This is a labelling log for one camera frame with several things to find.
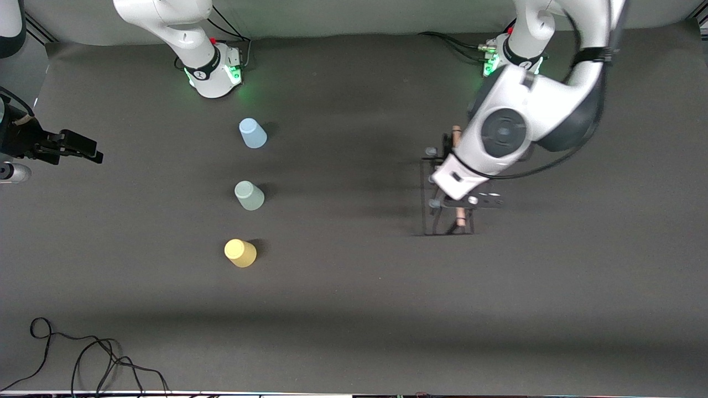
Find black wire cup holder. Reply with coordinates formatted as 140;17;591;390
421;124;477;237

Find pale green plastic cup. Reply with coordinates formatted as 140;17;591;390
235;180;265;211

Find yellow plastic cup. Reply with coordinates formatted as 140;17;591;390
224;239;257;268

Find light blue plastic cup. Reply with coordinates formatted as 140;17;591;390
239;118;268;149

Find dark grey table mat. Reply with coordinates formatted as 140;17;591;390
0;25;708;394

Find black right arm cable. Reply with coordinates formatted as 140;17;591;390
0;87;34;121

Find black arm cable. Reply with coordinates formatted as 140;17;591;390
487;0;628;181
0;87;34;121

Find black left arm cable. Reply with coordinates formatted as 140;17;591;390
487;0;628;181

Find grey metal rail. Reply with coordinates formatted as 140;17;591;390
22;14;57;45

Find black left arm base cables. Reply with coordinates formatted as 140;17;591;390
418;17;518;64

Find black arm base cables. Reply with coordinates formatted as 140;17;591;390
175;4;253;71
418;17;518;64

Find loose black cable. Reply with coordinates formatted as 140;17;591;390
0;317;169;396

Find black right arm base cables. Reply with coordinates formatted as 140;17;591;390
175;4;253;71

